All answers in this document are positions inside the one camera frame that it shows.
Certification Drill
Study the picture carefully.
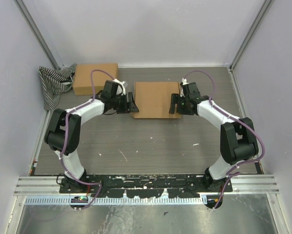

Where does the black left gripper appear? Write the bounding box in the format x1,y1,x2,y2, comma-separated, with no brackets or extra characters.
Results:
111,92,139,114

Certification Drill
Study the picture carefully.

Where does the brown cardboard box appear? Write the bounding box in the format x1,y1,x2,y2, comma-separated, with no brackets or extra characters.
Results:
73,63,118,96

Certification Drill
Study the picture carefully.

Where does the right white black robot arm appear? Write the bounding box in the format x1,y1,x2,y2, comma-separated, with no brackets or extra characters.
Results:
169,78,259,193

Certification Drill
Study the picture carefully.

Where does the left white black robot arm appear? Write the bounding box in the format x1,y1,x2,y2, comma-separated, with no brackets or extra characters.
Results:
44,79,139,194

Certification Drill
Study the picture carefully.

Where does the black white striped cloth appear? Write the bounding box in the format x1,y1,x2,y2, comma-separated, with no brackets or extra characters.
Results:
39,64,77,111

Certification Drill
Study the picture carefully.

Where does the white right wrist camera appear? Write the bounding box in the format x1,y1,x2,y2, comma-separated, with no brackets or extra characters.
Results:
180,78,188,97

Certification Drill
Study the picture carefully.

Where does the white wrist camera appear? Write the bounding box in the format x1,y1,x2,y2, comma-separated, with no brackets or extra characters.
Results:
113,79,128,96
180,78,188,97

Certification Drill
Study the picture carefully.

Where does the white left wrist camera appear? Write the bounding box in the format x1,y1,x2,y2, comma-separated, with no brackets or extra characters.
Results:
113,79,128,96

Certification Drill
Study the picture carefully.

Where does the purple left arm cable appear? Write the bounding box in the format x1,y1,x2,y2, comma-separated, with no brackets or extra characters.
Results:
59,69,119,211

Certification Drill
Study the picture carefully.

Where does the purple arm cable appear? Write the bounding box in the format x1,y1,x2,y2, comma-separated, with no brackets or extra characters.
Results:
182,70,267,211
59,69,119,211

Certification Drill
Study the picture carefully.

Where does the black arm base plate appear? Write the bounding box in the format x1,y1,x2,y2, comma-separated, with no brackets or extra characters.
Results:
56,174,232,198

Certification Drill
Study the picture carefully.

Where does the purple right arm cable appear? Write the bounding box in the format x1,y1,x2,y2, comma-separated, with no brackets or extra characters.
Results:
182,70,267,211

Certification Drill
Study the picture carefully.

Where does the right aluminium corner post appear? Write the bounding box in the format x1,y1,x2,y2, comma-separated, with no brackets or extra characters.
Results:
229,0,274,72

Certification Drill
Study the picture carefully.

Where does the aluminium corner post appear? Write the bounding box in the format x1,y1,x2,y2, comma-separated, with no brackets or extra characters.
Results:
14,0,64,69
229,0,274,72

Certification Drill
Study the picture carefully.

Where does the aluminium front rail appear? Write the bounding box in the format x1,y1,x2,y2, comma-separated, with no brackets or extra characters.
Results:
14,174,279,198

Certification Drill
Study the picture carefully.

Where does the slotted grey cable duct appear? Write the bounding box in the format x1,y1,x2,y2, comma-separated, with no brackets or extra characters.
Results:
24,195,207,206

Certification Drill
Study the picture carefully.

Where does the left aluminium corner post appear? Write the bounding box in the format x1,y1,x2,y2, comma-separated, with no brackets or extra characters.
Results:
14,0,64,69

